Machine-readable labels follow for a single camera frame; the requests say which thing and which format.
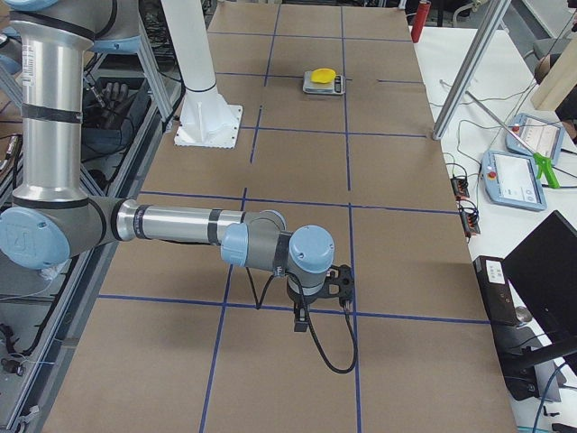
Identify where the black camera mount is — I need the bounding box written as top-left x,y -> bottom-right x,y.
323,264 -> 355,312

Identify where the far blue teach pendant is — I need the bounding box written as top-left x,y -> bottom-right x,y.
506,113 -> 565,165

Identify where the near blue teach pendant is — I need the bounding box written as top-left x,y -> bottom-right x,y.
481,151 -> 547,211

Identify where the aluminium frame post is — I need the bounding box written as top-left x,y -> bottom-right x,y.
432,0 -> 511,141

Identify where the black monitor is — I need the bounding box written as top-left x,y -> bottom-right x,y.
503,210 -> 576,370

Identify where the red cylinder tube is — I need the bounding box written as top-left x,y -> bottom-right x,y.
411,0 -> 431,43

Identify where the silver digital kitchen scale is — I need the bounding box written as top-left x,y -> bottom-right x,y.
303,70 -> 346,96

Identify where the black desktop box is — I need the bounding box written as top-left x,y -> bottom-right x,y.
472,255 -> 533,327

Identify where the green handled reacher grabber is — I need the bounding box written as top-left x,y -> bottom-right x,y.
464,90 -> 561,189

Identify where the yellow mango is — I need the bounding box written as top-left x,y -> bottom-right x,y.
310,68 -> 336,85

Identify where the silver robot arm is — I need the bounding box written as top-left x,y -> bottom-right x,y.
1,1 -> 334,332

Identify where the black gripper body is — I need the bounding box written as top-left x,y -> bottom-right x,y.
287,279 -> 329,311

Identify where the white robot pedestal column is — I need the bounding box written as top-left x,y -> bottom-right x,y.
161,0 -> 243,149

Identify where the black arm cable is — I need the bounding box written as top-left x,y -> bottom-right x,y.
245,265 -> 358,374

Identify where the blue teach pendant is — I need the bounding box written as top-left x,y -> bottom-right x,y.
506,113 -> 565,165
481,151 -> 547,211

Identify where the black orange connector block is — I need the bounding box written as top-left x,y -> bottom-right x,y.
450,162 -> 470,199

